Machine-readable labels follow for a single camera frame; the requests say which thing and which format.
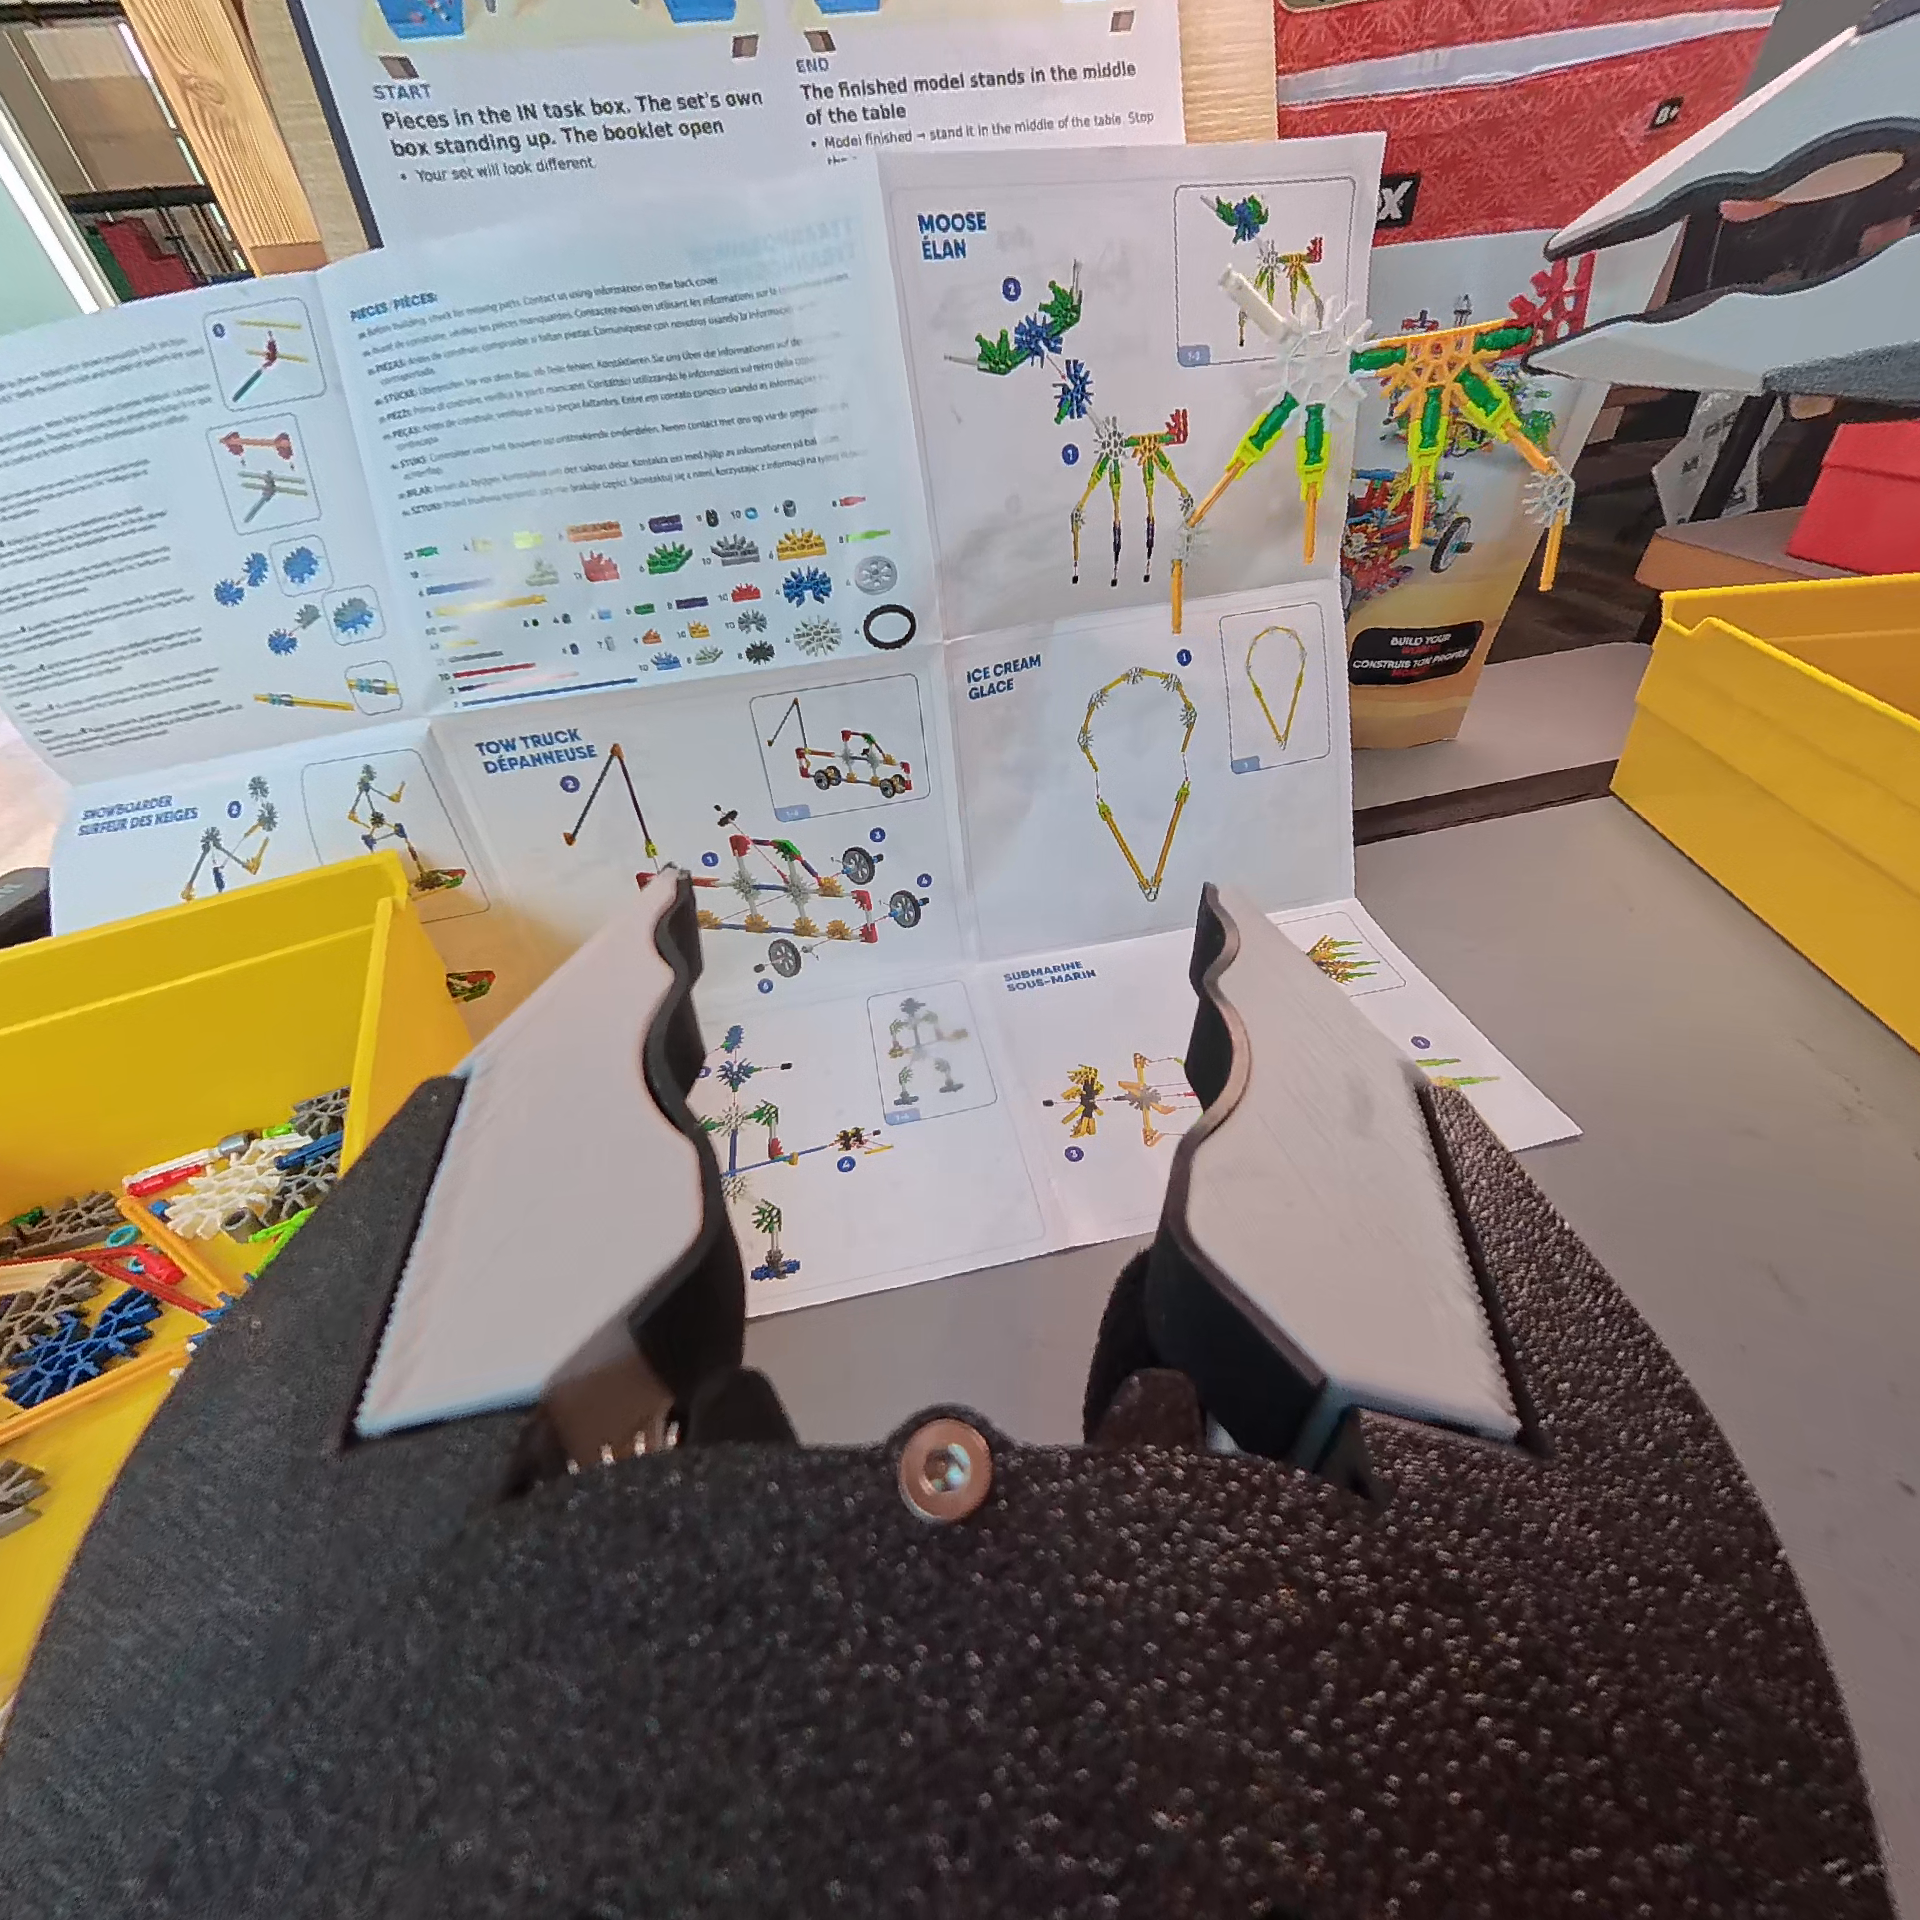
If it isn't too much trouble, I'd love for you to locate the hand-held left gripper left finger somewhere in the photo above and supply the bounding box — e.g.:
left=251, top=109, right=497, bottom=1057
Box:
left=354, top=870, right=751, bottom=1464

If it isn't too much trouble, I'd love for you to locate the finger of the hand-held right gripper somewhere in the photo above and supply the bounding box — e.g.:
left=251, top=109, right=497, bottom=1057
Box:
left=1544, top=0, right=1920, bottom=260
left=1527, top=281, right=1920, bottom=401

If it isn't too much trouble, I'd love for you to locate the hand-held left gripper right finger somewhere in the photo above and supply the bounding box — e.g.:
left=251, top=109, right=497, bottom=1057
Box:
left=1081, top=881, right=1525, bottom=1482

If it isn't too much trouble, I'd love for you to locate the yellow plastic bin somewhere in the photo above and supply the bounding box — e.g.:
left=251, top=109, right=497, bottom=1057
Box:
left=0, top=853, right=473, bottom=1698
left=1613, top=572, right=1920, bottom=1051

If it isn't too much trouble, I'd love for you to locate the colourful construction toy model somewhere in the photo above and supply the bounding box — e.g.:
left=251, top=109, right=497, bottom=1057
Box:
left=1167, top=256, right=1601, bottom=602

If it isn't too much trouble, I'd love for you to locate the grey desk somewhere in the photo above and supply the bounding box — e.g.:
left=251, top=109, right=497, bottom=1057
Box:
left=742, top=794, right=1920, bottom=1920

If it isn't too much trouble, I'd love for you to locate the white printed task sheet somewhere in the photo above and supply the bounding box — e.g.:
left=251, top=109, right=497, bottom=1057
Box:
left=284, top=0, right=1189, bottom=250

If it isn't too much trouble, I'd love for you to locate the red plastic crate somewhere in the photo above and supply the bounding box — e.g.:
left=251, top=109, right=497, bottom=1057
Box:
left=1790, top=422, right=1920, bottom=582

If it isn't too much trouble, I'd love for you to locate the pile of colourful construction pieces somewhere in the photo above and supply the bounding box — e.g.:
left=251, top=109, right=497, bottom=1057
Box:
left=0, top=1087, right=354, bottom=1531

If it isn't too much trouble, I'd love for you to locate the construction toy set box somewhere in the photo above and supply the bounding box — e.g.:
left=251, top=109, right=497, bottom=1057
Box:
left=1272, top=0, right=1787, bottom=751

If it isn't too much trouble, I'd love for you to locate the white folded instruction sheet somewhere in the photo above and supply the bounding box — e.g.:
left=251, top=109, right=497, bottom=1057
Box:
left=0, top=131, right=1585, bottom=1324

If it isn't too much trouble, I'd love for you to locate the wooden pillar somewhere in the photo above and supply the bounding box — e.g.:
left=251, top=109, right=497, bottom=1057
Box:
left=122, top=0, right=323, bottom=278

